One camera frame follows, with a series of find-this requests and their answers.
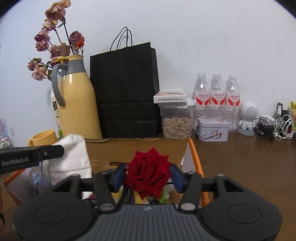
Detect yellow white plush toy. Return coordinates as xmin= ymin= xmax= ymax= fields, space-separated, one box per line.
xmin=111 ymin=182 xmax=174 ymax=204

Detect black braided cable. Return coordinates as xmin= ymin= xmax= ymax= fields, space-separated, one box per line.
xmin=85 ymin=185 xmax=160 ymax=210

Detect red fabric rose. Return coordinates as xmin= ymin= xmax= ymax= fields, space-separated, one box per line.
xmin=125 ymin=148 xmax=171 ymax=199

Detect iridescent plastic bag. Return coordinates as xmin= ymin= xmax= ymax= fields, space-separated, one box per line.
xmin=29 ymin=162 xmax=52 ymax=196

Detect white cloth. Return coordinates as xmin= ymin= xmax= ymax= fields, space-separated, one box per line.
xmin=43 ymin=134 xmax=92 ymax=186

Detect person left hand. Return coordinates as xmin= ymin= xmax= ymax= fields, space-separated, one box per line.
xmin=0 ymin=188 xmax=5 ymax=235

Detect red cardboard box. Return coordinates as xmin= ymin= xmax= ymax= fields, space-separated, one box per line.
xmin=4 ymin=138 xmax=204 ymax=206

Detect yellow mug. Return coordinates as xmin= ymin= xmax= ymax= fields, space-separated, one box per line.
xmin=27 ymin=130 xmax=58 ymax=147

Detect small printed tin box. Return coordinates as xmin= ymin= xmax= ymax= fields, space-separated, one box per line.
xmin=195 ymin=118 xmax=229 ymax=142

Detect clear seed container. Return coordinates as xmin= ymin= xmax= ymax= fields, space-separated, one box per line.
xmin=159 ymin=98 xmax=195 ymax=138

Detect white milk carton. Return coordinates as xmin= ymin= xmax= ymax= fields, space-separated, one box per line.
xmin=50 ymin=90 xmax=63 ymax=138

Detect water bottle left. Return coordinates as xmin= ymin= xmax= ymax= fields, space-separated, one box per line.
xmin=194 ymin=72 xmax=210 ymax=128

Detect water bottle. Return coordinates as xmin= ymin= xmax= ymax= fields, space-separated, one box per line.
xmin=226 ymin=75 xmax=241 ymax=132
xmin=194 ymin=72 xmax=210 ymax=128
xmin=210 ymin=73 xmax=226 ymax=118

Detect white flat box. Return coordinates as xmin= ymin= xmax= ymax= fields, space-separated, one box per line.
xmin=154 ymin=90 xmax=187 ymax=104

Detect water bottle right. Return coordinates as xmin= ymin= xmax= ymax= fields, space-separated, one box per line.
xmin=226 ymin=75 xmax=241 ymax=132

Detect water bottle middle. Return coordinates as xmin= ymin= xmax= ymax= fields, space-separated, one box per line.
xmin=210 ymin=73 xmax=226 ymax=118

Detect yellow thermos jug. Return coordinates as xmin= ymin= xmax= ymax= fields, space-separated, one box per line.
xmin=51 ymin=55 xmax=102 ymax=139

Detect white robot figurine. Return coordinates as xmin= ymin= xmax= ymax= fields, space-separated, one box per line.
xmin=237 ymin=100 xmax=258 ymax=136

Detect black paper bag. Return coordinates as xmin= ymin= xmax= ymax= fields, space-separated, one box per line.
xmin=90 ymin=27 xmax=162 ymax=138

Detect dried rose bouquet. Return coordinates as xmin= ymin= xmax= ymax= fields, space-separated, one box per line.
xmin=27 ymin=0 xmax=85 ymax=81

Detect colourful snack bag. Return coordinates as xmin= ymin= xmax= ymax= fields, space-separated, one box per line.
xmin=290 ymin=101 xmax=296 ymax=120

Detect metal wire rack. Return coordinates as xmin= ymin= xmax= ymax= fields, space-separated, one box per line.
xmin=0 ymin=136 xmax=12 ymax=149

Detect tangled black white cables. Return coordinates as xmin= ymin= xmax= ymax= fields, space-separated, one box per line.
xmin=253 ymin=102 xmax=296 ymax=143

